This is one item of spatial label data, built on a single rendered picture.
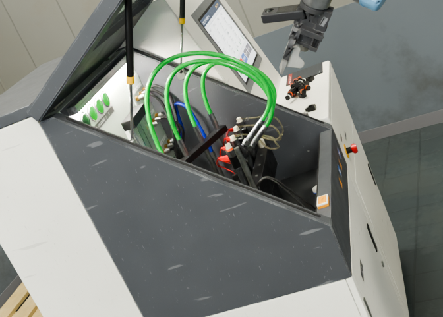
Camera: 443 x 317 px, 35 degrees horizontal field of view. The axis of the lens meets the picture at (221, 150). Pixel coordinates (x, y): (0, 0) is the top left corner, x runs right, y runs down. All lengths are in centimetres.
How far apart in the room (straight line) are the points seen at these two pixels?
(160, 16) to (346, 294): 109
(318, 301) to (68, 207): 69
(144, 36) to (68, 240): 80
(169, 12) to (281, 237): 91
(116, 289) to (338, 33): 287
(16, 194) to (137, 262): 36
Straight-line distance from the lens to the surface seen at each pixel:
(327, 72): 289
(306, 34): 184
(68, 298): 204
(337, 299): 189
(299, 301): 190
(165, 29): 238
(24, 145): 185
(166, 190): 178
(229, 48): 263
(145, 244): 187
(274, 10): 186
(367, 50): 449
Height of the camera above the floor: 175
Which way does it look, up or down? 18 degrees down
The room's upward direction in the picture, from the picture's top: 24 degrees counter-clockwise
